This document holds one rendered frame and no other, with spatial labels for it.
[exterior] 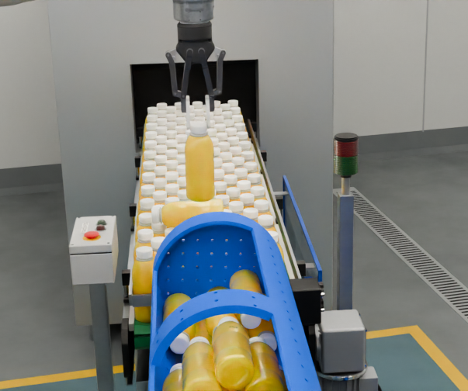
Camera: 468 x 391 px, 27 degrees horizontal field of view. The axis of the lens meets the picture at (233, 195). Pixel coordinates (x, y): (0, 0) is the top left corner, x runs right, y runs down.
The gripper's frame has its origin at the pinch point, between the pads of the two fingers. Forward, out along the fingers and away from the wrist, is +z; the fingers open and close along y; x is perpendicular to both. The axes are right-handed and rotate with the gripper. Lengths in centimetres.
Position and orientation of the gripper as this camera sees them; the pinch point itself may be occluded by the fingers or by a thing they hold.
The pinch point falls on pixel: (198, 112)
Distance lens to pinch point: 215.1
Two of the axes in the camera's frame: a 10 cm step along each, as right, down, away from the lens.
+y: 10.0, -0.5, 0.6
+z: 0.3, 9.5, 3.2
